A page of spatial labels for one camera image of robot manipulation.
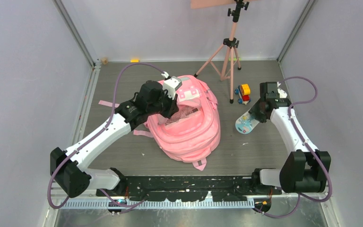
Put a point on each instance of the pink student backpack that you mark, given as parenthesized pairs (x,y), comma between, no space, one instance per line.
(192,139)

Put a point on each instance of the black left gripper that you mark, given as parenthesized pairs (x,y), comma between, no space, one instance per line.
(172,107)

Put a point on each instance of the clear geometry ruler set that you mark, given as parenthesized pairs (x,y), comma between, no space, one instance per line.
(183,113)

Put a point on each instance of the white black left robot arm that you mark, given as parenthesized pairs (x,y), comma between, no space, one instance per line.
(70,167)

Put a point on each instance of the light blue round object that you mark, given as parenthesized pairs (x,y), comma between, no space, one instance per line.
(246,123)

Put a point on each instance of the pink tripod stand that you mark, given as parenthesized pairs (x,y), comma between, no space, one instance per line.
(231,44)

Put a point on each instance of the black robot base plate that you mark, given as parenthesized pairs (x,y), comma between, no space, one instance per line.
(189,188)

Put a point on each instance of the small wooden block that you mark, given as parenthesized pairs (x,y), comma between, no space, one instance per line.
(104,60)

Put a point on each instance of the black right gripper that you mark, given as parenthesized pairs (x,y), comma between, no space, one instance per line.
(253,112)

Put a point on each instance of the colourful toy block train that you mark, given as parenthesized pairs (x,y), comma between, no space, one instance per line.
(243,91)

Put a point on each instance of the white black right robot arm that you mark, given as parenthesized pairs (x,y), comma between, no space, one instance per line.
(306,167)

